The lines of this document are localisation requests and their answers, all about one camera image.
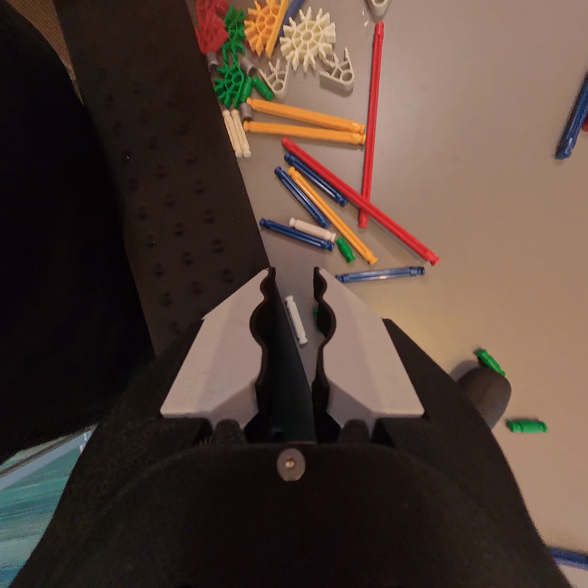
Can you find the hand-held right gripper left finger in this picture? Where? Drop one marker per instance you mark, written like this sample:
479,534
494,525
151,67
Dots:
216,367

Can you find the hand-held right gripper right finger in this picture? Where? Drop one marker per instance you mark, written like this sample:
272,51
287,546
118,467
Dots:
367,367

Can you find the grey cylindrical spacer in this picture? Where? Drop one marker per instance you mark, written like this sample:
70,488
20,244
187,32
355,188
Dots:
249,64
246,111
211,60

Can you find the short green rod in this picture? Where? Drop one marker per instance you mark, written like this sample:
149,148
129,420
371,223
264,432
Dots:
526,426
317,317
489,360
262,88
345,250

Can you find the short white rod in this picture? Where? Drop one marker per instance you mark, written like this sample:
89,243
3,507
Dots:
242,134
312,228
231,133
296,321

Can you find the blue plastic rod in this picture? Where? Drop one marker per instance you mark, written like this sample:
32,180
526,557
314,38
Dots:
280,228
317,180
572,124
381,274
301,197
291,11

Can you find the black foam cylinder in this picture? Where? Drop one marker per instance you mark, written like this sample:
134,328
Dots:
484,395

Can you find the long red rod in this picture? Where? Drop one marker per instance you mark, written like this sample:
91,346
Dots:
390,227
372,124

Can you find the yellow plastic rod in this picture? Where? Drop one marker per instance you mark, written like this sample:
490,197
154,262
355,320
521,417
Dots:
333,216
303,133
305,115

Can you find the black perforated foam strip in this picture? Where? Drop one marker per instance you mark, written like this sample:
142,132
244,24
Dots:
151,183

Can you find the green fan connector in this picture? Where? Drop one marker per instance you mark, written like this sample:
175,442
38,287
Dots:
232,82
235,27

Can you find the light grey connector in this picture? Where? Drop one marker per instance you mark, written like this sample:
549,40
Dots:
278,78
340,76
379,4

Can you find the white snowflake connector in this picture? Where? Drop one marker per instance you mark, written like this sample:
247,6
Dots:
307,39

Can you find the red fan connector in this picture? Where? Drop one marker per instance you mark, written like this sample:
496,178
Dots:
211,23

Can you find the yellow fan connector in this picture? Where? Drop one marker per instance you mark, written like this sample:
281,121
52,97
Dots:
265,25

